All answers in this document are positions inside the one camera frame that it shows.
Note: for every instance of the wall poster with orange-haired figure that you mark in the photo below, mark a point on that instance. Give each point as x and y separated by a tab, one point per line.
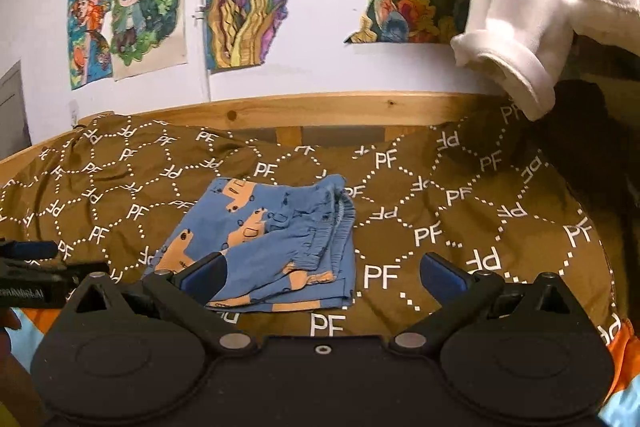
87	37

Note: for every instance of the wooden bed frame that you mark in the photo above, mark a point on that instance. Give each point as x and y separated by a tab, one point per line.
300	104

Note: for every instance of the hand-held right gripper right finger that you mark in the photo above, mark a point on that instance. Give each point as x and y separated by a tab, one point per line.
440	279

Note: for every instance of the multicolour patchwork blanket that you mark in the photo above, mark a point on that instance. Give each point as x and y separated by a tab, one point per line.
625	347

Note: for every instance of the wall poster with blond figure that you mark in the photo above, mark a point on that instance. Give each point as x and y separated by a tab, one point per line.
145	12

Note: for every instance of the grey door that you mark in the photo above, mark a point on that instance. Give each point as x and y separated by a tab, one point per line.
12	107

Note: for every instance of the dark cloth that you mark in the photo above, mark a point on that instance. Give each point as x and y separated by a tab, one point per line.
600	132

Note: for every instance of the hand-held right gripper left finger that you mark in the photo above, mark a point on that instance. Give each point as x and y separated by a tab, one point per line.
210	277

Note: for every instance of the white wall conduit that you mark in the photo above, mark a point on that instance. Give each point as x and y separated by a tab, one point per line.
202	57

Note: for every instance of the blue pants with orange print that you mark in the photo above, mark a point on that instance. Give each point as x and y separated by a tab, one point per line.
280	252

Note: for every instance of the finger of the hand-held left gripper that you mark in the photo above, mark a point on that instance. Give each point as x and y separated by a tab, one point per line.
75	269
30	250

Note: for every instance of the brown patterned blanket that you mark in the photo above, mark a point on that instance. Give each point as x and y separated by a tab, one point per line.
450	187

